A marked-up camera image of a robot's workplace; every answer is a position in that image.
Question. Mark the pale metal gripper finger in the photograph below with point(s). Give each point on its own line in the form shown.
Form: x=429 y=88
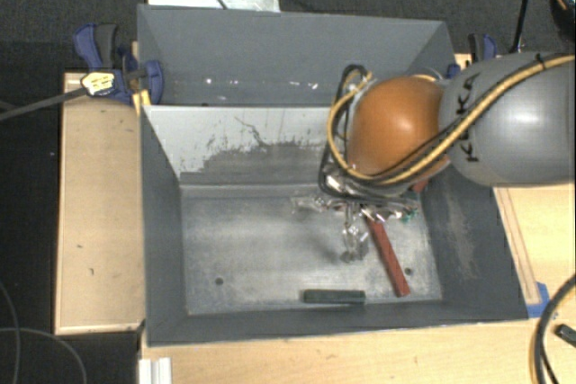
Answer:
x=354 y=240
x=310 y=204

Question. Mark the dark green flat block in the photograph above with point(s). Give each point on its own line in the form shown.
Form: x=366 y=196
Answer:
x=334 y=296

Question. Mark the grey metal bin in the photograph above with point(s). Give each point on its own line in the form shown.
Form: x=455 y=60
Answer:
x=252 y=234

